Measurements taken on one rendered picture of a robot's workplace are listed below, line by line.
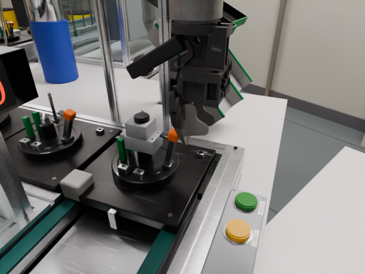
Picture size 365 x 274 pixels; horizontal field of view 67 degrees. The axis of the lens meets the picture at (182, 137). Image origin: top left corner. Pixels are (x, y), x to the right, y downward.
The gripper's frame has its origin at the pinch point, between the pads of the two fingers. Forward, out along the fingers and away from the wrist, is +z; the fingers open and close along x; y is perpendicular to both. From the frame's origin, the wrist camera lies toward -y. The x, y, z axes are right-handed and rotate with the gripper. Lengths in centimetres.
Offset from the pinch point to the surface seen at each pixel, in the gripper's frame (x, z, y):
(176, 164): 0.9, 7.6, -1.6
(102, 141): 5.1, 9.5, -23.1
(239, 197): -1.6, 9.4, 12.0
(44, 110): 15, 10, -51
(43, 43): 52, 1, -86
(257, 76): 285, 84, -18
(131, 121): -1.3, -1.9, -9.8
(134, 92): 58, 20, -46
